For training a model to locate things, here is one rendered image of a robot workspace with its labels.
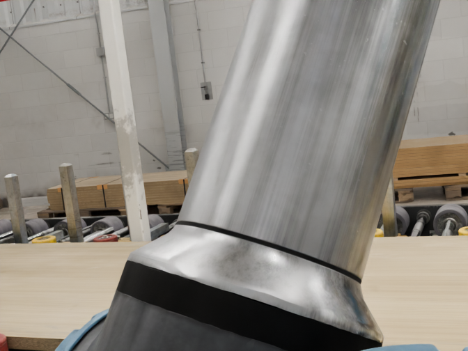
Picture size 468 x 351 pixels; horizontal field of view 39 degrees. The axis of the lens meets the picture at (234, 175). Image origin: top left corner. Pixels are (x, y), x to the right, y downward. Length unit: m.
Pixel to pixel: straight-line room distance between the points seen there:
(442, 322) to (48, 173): 8.37
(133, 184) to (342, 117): 1.86
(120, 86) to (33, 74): 7.25
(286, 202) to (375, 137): 0.05
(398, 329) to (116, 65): 1.25
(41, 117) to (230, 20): 2.92
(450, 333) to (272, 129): 0.97
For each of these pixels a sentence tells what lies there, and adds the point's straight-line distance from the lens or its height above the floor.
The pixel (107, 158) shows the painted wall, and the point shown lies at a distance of 8.90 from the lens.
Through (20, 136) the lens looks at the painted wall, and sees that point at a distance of 9.51.
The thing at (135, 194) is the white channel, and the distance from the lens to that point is 2.12.
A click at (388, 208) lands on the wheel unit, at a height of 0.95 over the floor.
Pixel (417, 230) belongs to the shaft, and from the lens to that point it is 2.26.
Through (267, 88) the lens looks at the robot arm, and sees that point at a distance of 0.27.
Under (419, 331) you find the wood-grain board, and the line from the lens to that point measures 1.22.
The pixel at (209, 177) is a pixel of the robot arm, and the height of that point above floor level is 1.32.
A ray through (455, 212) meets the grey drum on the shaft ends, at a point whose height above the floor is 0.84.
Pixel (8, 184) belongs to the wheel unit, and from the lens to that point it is 2.58.
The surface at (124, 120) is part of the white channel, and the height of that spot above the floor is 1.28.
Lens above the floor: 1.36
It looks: 8 degrees down
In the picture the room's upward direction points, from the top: 7 degrees counter-clockwise
